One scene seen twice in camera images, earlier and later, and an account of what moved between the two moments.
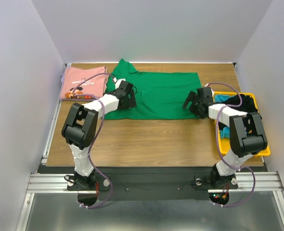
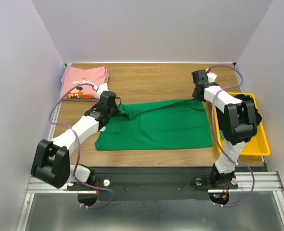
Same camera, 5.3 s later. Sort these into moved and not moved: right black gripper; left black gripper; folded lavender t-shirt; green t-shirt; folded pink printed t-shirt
Moved: right black gripper; green t-shirt; left black gripper
Not moved: folded lavender t-shirt; folded pink printed t-shirt
